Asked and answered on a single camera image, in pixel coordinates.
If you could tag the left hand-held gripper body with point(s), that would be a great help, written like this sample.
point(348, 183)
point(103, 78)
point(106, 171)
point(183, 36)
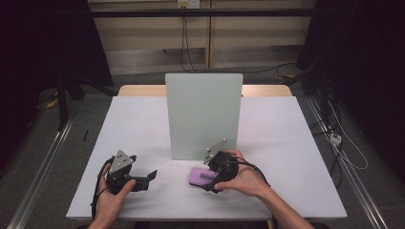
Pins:
point(121, 162)

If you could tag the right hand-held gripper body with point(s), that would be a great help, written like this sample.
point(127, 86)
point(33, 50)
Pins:
point(223, 165)

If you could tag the purple whiteboard eraser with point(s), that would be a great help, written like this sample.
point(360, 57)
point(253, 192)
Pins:
point(199, 176)

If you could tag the person's right hand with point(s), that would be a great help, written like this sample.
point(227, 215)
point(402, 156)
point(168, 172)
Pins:
point(246, 179)

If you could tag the person's left hand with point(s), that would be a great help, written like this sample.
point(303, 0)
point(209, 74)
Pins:
point(111, 203)

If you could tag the white table cover sheet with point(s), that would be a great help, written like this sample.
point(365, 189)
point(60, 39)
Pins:
point(143, 127)

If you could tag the small black stick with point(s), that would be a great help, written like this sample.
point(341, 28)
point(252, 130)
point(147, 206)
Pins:
point(85, 135)

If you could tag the upright white whiteboard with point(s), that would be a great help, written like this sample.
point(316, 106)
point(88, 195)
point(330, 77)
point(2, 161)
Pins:
point(203, 105)

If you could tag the wooden table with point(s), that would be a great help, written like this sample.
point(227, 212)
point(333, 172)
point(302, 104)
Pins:
point(140, 90)

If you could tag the black metal stand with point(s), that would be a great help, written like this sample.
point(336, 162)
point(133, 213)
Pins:
point(323, 92)
point(62, 101)

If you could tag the white power adapter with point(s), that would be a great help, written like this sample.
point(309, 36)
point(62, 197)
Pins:
point(335, 138)

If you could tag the black curtain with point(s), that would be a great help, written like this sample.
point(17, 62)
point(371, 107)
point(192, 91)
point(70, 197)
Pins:
point(366, 63)
point(41, 47)

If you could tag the black horizontal metal bar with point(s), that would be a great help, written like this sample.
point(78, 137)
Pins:
point(143, 12)

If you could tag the aluminium floor rail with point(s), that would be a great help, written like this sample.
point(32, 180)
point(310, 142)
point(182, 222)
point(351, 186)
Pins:
point(353, 183)
point(41, 167)

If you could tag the white wall socket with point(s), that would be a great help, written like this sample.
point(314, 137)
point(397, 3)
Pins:
point(188, 3)

